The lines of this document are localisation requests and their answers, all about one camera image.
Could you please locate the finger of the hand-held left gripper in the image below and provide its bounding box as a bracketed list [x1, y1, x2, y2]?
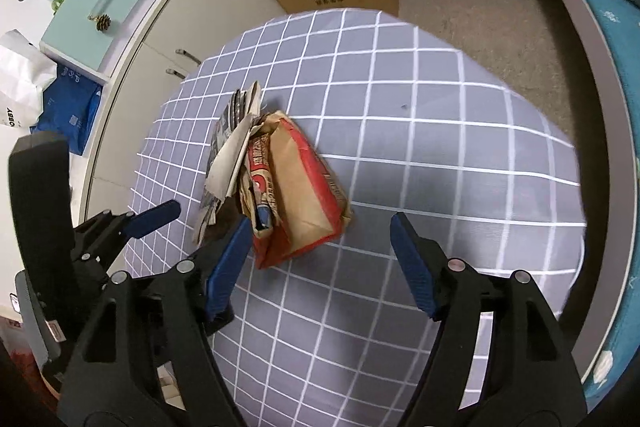
[202, 306, 236, 336]
[75, 201, 182, 258]

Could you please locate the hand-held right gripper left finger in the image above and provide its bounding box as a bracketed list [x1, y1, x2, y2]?
[57, 215, 255, 427]

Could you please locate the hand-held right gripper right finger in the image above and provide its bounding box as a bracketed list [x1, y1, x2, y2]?
[390, 212, 588, 427]

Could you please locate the brown and red paper bag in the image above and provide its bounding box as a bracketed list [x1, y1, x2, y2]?
[240, 109, 352, 270]

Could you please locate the blue bag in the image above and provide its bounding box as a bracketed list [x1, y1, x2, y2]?
[30, 62, 103, 155]

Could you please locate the white paper bag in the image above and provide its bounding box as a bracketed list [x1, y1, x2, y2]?
[0, 29, 58, 138]

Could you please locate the grey checkered tablecloth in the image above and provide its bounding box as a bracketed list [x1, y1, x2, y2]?
[125, 7, 588, 427]

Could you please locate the large teal drawer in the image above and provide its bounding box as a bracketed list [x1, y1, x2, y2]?
[40, 0, 171, 72]

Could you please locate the white curved cabinet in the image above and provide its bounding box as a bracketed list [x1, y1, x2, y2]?
[70, 0, 288, 228]

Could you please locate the teal bunk bed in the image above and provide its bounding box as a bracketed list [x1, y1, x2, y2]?
[515, 0, 640, 418]

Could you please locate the teal patterned bedsheet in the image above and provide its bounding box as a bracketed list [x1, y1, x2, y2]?
[517, 0, 640, 408]

